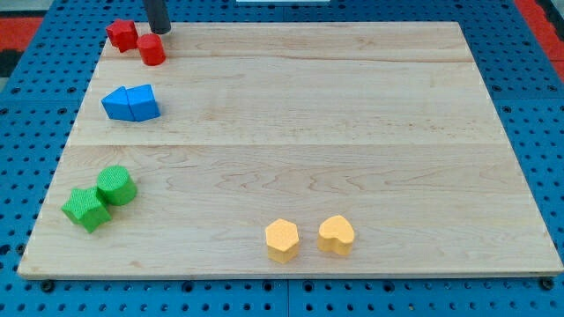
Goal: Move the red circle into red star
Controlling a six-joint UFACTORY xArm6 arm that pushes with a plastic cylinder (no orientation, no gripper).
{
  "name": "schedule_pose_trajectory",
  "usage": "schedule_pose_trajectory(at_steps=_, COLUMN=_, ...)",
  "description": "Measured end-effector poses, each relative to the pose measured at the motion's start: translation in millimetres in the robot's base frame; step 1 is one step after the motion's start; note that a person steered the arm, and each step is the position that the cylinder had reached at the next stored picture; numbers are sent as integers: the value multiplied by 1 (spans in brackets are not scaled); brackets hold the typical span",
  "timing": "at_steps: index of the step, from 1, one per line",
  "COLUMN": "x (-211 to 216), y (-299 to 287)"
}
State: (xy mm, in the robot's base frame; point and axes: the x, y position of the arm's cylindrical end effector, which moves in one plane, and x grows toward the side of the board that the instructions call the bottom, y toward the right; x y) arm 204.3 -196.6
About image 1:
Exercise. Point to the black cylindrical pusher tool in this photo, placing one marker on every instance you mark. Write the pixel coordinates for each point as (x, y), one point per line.
(157, 16)

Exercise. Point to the red cylinder block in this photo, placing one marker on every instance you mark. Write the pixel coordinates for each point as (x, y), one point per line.
(151, 49)

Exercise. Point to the red star block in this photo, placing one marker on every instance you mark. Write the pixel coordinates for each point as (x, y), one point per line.
(122, 34)

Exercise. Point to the green star block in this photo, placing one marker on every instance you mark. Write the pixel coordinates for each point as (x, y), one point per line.
(87, 207)

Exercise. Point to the blue cube block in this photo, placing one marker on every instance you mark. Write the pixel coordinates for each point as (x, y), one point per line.
(142, 103)

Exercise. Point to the blue triangle block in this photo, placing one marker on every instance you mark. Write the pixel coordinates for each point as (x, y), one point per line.
(117, 106)

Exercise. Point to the green cylinder block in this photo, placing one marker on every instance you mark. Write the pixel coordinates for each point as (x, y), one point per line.
(116, 185)

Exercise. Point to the yellow hexagon block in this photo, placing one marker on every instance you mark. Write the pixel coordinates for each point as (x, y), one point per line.
(282, 240)

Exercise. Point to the wooden board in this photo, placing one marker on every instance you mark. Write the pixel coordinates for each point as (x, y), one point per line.
(388, 124)

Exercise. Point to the yellow heart block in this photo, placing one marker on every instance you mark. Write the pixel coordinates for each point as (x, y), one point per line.
(336, 235)

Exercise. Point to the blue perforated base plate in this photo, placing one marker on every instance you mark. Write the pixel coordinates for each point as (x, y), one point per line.
(42, 97)

